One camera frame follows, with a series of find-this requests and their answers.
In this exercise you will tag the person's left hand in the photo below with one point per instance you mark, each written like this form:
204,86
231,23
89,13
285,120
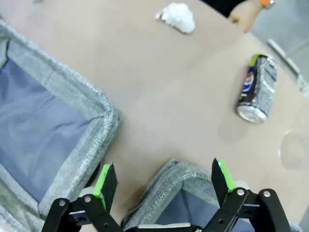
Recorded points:
246,14

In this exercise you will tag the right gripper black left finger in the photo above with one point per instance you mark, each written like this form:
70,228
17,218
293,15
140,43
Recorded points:
108,186

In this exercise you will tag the black soda can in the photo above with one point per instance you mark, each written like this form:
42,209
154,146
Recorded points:
259,91

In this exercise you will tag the white tissue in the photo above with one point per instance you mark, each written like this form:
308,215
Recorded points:
178,17

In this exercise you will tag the grey woven fabric basket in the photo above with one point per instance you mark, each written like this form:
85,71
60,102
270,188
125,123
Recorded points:
169,183
60,79

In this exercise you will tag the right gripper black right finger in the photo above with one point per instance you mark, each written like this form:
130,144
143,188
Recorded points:
219,181

